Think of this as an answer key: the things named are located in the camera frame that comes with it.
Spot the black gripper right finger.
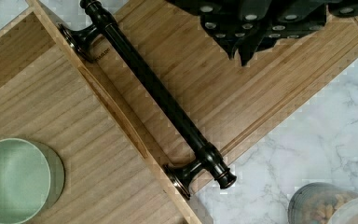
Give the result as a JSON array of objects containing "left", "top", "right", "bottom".
[{"left": 239, "top": 0, "right": 358, "bottom": 66}]

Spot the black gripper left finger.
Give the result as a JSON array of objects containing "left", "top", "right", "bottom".
[{"left": 166, "top": 0, "right": 265, "bottom": 60}]

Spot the wooden drawer with black handle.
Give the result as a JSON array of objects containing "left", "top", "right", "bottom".
[{"left": 0, "top": 0, "right": 238, "bottom": 224}]

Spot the bamboo cutting board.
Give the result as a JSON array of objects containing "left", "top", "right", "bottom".
[{"left": 87, "top": 0, "right": 358, "bottom": 195}]

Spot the glass jar with nuts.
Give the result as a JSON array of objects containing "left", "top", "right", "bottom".
[{"left": 288, "top": 183, "right": 358, "bottom": 224}]

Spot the green ceramic bowl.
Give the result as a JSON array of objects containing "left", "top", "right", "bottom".
[{"left": 0, "top": 138, "right": 65, "bottom": 224}]

